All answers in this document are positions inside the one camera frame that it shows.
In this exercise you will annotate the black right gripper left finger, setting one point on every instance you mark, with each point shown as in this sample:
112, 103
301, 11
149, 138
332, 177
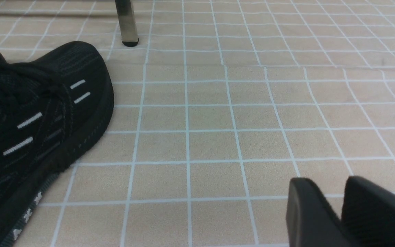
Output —
310, 219

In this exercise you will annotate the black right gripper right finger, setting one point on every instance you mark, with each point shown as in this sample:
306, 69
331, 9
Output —
368, 213

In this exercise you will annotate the metal rack leg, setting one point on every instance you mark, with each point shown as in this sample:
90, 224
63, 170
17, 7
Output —
127, 23

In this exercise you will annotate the black mesh sneaker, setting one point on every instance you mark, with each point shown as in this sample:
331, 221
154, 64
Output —
52, 111

